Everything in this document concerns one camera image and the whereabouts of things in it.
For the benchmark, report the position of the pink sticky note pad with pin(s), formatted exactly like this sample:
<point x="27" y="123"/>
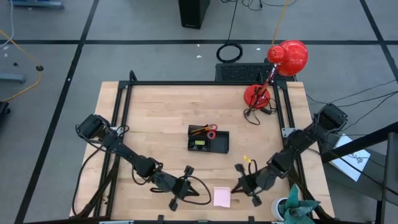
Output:
<point x="222" y="197"/>

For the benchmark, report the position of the black metal beam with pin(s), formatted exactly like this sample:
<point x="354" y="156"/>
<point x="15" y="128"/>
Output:
<point x="357" y="143"/>

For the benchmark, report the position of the black mesh desk organizer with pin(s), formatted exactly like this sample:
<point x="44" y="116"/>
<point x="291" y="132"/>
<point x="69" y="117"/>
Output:
<point x="220" y="143"/>

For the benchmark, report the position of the white printed paper sheet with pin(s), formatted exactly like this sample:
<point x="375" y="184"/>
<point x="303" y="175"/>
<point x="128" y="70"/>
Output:
<point x="349" y="161"/>

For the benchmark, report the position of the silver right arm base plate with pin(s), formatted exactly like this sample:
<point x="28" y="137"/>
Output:
<point x="287" y="132"/>

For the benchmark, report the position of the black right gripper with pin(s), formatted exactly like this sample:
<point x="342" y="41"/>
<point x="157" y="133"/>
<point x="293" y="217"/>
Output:
<point x="259" y="183"/>

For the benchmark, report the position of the black aluminium table frame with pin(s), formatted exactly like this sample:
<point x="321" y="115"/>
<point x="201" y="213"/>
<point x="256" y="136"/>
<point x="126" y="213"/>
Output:
<point x="202" y="83"/>

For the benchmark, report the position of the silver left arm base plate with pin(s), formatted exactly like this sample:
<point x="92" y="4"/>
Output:
<point x="117" y="130"/>

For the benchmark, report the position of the grey floor bracket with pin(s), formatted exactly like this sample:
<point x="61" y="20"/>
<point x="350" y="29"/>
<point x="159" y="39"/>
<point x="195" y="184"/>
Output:
<point x="12" y="77"/>

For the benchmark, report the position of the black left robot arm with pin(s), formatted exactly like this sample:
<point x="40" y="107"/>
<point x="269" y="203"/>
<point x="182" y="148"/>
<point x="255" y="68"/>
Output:
<point x="124" y="152"/>

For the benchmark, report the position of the black perforated crate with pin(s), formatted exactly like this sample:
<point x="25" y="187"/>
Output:
<point x="239" y="72"/>

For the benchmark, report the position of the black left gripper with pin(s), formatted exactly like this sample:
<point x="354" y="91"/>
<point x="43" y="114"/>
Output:
<point x="174" y="186"/>

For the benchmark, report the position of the yellow binder clip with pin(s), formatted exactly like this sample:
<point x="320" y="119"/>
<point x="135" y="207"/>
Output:
<point x="200" y="142"/>

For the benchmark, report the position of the blue grey metal rail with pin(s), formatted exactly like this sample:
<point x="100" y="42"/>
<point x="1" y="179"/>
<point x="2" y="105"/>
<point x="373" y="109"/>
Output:
<point x="37" y="3"/>

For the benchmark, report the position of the red desk lamp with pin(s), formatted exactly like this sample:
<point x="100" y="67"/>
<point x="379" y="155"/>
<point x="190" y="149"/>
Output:
<point x="290" y="57"/>

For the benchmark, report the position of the small black edge clamp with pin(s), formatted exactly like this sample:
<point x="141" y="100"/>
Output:
<point x="251" y="219"/>
<point x="160" y="218"/>

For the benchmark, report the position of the black tower box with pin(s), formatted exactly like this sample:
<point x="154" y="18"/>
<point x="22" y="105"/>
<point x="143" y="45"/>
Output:
<point x="192" y="14"/>

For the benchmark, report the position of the black caster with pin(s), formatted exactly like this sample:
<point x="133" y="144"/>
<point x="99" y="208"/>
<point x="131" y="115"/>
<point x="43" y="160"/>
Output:
<point x="3" y="110"/>

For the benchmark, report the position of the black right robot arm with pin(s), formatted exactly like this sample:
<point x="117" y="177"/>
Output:
<point x="298" y="143"/>

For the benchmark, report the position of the white cup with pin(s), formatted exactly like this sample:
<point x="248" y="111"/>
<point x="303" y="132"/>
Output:
<point x="276" y="208"/>

